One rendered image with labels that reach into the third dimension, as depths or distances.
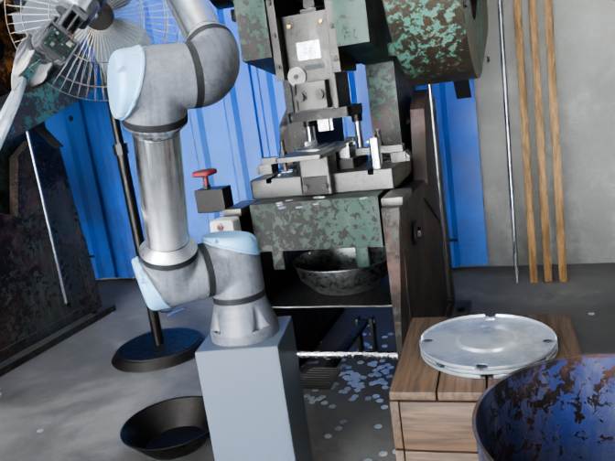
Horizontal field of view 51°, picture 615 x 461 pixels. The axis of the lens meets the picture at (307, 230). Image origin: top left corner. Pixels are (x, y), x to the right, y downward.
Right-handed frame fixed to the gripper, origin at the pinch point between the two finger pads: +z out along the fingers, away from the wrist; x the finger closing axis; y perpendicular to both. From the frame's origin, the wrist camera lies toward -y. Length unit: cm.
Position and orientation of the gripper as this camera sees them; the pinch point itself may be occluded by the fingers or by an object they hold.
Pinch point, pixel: (18, 88)
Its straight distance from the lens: 149.4
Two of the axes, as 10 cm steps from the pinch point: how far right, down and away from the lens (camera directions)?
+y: 6.4, 0.8, -7.7
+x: 6.3, 5.1, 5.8
